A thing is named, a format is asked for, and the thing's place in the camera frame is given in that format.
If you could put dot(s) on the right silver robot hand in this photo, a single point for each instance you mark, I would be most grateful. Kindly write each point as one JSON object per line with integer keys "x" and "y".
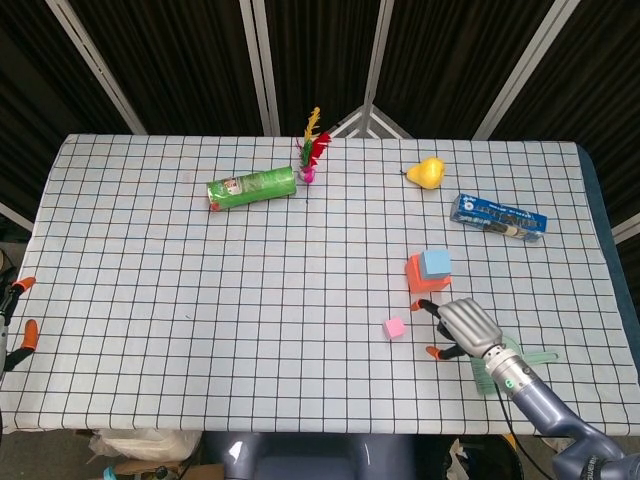
{"x": 470, "y": 325}

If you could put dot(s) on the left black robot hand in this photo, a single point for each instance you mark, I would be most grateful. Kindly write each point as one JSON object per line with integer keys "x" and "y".
{"x": 30, "y": 335}

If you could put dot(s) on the light blue cube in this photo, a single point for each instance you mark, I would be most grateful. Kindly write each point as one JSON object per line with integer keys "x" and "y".
{"x": 435, "y": 262}

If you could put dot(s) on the small pink cube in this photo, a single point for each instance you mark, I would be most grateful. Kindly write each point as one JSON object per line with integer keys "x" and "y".
{"x": 394, "y": 329}

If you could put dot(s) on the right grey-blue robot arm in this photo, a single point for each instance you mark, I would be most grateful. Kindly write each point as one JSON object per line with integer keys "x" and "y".
{"x": 540, "y": 400}

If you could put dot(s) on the orange cube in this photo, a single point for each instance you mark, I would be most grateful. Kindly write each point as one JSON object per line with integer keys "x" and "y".
{"x": 417, "y": 286}

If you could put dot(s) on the green hand brush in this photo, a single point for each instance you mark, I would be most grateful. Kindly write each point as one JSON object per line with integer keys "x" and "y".
{"x": 542, "y": 357}

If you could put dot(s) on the blue cookie box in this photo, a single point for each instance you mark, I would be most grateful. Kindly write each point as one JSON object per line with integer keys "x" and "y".
{"x": 500, "y": 217}

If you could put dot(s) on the checked white tablecloth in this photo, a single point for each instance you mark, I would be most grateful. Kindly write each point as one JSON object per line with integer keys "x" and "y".
{"x": 150, "y": 300}

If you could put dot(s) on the black trash bin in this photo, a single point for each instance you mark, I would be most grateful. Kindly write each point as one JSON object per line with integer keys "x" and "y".
{"x": 480, "y": 462}

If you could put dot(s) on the white plastic bag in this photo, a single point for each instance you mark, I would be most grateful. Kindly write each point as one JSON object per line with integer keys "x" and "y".
{"x": 145, "y": 442}

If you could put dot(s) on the yellow toy pear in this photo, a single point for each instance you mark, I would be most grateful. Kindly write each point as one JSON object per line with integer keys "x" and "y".
{"x": 425, "y": 173}

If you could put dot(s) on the grey-blue robot torso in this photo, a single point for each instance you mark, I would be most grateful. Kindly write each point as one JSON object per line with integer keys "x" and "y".
{"x": 300, "y": 457}

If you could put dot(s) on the brown cardboard box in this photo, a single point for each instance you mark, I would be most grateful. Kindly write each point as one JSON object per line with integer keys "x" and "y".
{"x": 200, "y": 472}

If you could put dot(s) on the black folding screen panel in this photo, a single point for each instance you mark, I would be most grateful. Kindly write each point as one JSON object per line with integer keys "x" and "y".
{"x": 175, "y": 60}
{"x": 320, "y": 50}
{"x": 600, "y": 100}
{"x": 450, "y": 60}
{"x": 30, "y": 100}

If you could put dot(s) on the colourful feather shuttlecock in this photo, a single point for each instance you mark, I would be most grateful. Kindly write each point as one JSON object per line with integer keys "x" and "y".
{"x": 310, "y": 152}

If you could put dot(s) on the green chip can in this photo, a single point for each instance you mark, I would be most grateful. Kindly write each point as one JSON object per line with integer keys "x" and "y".
{"x": 252, "y": 187}

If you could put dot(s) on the white triangular metal frame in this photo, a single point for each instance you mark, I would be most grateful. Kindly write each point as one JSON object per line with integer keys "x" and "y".
{"x": 367, "y": 116}

